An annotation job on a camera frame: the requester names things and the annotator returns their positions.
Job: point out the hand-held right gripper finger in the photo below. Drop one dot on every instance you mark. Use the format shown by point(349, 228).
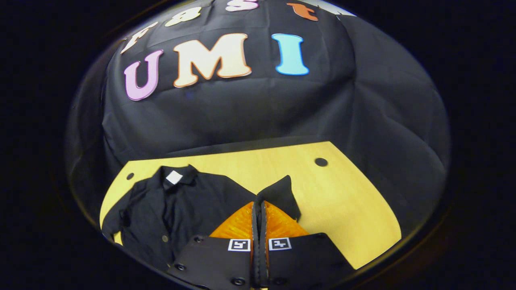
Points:
point(263, 249)
point(254, 241)

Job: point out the black button shirt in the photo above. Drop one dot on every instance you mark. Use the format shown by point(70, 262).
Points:
point(193, 209)

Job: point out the black backdrop cloth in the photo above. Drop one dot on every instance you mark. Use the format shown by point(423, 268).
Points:
point(242, 112)

